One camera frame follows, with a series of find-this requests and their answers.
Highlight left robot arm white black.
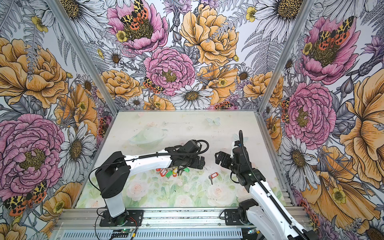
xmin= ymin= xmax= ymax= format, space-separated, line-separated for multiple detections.
xmin=93 ymin=140 xmax=210 ymax=227

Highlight aluminium front rail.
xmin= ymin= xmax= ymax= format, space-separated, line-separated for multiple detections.
xmin=55 ymin=206 xmax=310 ymax=230

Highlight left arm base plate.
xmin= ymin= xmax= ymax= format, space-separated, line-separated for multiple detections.
xmin=99 ymin=210 xmax=144 ymax=227

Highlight loose key with red tag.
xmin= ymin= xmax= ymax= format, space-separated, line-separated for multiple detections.
xmin=209 ymin=172 xmax=219 ymax=185

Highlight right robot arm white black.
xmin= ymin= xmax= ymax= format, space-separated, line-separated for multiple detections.
xmin=215 ymin=141 xmax=319 ymax=240

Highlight green key tag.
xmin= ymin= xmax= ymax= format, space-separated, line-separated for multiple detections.
xmin=165 ymin=169 xmax=178 ymax=178

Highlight metal key organizer plate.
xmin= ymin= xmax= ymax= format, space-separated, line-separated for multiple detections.
xmin=172 ymin=166 xmax=190 ymax=177

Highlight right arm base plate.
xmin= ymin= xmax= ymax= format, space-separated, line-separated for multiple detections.
xmin=224 ymin=209 xmax=249 ymax=226

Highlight red key tag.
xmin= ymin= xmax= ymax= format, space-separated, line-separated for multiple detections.
xmin=156 ymin=168 xmax=169 ymax=177

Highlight white vented cable duct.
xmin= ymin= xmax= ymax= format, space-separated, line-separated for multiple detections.
xmin=56 ymin=228 xmax=243 ymax=240

